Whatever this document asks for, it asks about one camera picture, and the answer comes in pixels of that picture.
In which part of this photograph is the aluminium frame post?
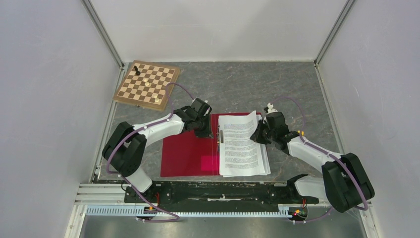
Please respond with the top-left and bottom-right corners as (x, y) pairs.
(81, 0), (125, 69)
(314, 0), (357, 67)

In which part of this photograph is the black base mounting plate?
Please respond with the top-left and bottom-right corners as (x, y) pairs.
(142, 181), (319, 213)

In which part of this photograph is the printed text paper sheet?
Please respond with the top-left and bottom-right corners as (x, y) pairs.
(217, 110), (267, 178)

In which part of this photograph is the white paper stack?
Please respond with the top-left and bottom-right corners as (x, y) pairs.
(223, 115), (272, 178)

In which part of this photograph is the red clip file folder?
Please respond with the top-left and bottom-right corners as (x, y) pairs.
(160, 113), (272, 178)

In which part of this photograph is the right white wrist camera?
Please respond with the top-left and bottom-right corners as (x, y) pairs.
(263, 103), (278, 114)

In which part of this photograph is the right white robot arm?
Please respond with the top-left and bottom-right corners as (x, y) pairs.
(250, 112), (375, 213)

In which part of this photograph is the right aluminium frame post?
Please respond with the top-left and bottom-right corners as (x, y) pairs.
(314, 0), (357, 67)

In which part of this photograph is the left aluminium frame post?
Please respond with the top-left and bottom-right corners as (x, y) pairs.
(81, 0), (125, 69)

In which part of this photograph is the white slotted cable duct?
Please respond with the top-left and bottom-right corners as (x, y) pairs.
(86, 205), (292, 218)

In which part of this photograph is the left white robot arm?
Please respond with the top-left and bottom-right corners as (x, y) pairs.
(102, 98), (212, 202)

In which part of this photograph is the black chess piece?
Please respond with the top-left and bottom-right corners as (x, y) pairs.
(133, 66), (140, 75)

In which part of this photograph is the wooden chessboard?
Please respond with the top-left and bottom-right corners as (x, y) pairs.
(113, 60), (181, 111)

